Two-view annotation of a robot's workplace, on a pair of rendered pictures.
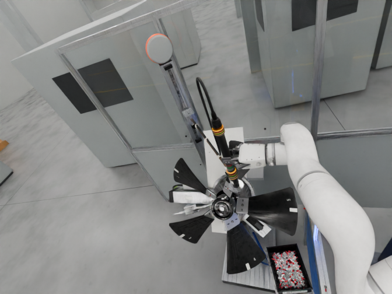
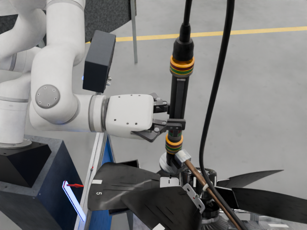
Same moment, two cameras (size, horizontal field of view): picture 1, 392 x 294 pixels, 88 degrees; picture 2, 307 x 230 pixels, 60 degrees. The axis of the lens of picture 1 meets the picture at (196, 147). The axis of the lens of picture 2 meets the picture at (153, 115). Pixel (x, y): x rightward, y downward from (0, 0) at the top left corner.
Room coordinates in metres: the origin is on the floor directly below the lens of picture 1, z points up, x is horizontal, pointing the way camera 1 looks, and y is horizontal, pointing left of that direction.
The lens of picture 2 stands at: (0.92, -0.32, 2.01)
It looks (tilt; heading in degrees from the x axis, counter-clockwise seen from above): 49 degrees down; 153
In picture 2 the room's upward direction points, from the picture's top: straight up
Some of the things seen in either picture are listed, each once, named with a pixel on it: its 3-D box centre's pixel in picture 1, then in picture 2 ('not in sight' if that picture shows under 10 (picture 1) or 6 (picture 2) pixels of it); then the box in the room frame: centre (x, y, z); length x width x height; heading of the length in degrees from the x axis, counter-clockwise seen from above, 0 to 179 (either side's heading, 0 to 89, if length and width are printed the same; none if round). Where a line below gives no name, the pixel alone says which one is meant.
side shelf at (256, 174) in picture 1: (241, 167); not in sight; (1.14, -0.27, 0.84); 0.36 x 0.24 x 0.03; 60
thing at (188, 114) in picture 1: (189, 116); not in sight; (1.23, -0.04, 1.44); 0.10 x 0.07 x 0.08; 5
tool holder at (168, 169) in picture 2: (233, 179); (174, 157); (0.61, -0.10, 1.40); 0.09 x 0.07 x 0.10; 5
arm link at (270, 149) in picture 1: (270, 154); (100, 112); (0.52, -0.25, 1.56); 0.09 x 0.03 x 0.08; 150
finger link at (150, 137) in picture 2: not in sight; (142, 128); (0.60, -0.18, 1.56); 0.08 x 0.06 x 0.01; 1
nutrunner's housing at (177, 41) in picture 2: (227, 157); (176, 117); (0.60, -0.10, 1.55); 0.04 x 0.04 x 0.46
